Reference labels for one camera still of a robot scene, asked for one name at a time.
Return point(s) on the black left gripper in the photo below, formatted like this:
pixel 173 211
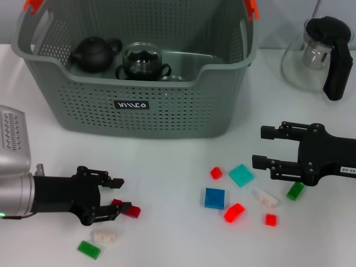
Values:
pixel 64 194

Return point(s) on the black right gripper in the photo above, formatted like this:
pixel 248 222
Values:
pixel 322 155

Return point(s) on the blue square brick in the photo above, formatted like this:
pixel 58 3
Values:
pixel 214 198

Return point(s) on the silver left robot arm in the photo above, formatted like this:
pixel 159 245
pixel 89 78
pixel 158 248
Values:
pixel 14 194

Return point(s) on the grey perforated storage bin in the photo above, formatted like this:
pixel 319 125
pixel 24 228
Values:
pixel 167 116

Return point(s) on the dark red long brick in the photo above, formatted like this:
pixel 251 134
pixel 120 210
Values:
pixel 134 212

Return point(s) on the teal square plate brick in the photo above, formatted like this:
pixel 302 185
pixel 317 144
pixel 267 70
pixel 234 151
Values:
pixel 241 175

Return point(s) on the white brick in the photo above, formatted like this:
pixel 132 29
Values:
pixel 105 237
pixel 265 198

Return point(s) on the small red brick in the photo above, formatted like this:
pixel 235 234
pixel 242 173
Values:
pixel 270 219
pixel 216 173

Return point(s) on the green thick brick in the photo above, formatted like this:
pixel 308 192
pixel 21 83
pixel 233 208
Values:
pixel 294 192

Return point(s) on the green flat brick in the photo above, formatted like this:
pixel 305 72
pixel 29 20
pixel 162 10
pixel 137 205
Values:
pixel 89 249

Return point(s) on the orange-red sloped brick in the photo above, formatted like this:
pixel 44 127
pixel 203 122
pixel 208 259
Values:
pixel 233 212

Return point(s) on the silver left connector plug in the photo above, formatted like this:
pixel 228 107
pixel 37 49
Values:
pixel 40 168

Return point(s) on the dark clay teapot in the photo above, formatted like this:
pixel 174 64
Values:
pixel 93 55

